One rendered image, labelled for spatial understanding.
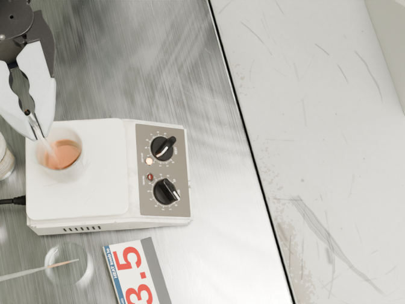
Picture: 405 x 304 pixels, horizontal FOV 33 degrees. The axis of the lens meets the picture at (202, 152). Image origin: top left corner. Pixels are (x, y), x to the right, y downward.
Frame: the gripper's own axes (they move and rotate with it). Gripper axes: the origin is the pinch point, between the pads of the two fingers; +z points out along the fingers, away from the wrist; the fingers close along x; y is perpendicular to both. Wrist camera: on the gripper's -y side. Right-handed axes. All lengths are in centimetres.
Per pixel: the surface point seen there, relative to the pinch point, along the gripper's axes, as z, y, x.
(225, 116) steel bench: -1.1, 25.9, -22.5
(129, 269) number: 13.7, 23.2, -3.2
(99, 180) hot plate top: 3.3, 17.0, -3.7
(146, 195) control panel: 6.5, 19.6, -8.3
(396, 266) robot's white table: 26, 26, -35
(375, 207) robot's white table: 18.0, 25.7, -36.2
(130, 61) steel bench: -13.2, 26.1, -13.4
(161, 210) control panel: 8.7, 20.6, -9.3
